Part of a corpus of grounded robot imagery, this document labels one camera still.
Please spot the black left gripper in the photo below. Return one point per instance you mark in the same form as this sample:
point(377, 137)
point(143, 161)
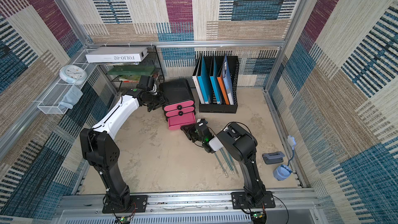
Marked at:
point(162, 100)

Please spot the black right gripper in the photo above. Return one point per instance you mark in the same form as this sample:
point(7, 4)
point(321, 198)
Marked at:
point(191, 130)

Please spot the pink top drawer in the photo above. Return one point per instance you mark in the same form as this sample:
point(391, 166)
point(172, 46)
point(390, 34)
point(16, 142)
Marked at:
point(178, 106)

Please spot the black drawer cabinet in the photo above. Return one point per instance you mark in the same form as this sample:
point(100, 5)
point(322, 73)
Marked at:
point(176, 91)

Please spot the green pencil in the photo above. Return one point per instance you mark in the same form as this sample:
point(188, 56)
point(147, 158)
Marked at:
point(221, 165)
point(228, 163)
point(232, 163)

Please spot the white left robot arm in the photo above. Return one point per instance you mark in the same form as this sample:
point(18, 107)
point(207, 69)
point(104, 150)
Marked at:
point(98, 145)

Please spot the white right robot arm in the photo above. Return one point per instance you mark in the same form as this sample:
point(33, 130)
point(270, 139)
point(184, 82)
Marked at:
point(236, 141)

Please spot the red book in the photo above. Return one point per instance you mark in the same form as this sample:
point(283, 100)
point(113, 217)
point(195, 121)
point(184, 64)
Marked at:
point(130, 78)

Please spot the green book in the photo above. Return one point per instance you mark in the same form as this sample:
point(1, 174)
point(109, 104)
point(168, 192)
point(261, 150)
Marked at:
point(131, 70)

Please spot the white folio box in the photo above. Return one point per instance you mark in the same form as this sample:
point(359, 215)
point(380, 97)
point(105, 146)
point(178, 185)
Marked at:
point(117, 54)

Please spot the white binder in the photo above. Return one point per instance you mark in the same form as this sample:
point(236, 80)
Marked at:
point(196, 82)

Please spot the teal folder left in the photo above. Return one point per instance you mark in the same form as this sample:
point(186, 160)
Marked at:
point(204, 81)

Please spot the teal folder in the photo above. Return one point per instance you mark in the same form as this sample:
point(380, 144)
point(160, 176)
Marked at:
point(214, 81)
point(204, 81)

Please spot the teal folder right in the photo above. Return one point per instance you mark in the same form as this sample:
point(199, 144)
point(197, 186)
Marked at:
point(214, 81)

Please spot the orange folder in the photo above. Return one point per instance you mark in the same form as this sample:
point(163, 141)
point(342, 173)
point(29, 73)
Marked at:
point(222, 87)

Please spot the light blue cloth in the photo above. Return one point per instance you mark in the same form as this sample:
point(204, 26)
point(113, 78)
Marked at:
point(71, 98)

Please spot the white round clock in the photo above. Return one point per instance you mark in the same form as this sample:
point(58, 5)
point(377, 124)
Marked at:
point(73, 74)

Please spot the black mesh file holder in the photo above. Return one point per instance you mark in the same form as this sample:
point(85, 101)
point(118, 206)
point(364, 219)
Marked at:
point(213, 107)

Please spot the grey charger block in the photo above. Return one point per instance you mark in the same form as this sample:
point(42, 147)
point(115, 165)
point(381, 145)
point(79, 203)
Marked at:
point(273, 157)

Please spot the black mesh wire shelf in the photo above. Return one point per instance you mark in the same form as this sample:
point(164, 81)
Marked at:
point(153, 58)

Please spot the white wire basket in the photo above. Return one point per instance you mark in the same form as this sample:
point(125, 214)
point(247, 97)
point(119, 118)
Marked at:
point(50, 102)

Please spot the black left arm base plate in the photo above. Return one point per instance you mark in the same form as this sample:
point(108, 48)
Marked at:
point(136, 203)

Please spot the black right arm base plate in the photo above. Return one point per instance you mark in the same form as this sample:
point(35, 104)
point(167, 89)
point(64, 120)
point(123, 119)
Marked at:
point(242, 200)

